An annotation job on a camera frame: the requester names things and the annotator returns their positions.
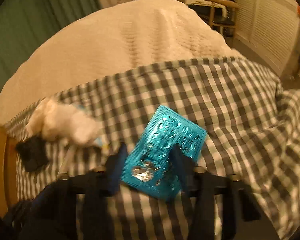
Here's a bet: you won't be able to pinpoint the green curtain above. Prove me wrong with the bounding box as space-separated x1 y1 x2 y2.
0 0 102 92

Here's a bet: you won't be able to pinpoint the brown cardboard box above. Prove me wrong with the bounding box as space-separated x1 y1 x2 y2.
0 126 18 217

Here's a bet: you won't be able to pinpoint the teal foil packet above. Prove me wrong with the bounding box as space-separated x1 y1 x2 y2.
121 105 207 201

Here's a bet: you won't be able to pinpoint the white plush toy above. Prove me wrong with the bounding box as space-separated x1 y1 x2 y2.
25 99 106 147

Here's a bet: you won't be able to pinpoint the cream bed blanket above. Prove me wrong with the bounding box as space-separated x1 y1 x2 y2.
0 0 238 124

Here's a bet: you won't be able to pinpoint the grey white checkered cloth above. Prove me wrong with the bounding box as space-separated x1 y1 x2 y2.
17 57 300 239

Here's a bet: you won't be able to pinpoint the wooden chair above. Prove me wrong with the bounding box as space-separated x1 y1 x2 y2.
201 0 239 38

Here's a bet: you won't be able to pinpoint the white louvered closet doors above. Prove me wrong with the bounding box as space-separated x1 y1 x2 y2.
235 0 300 75

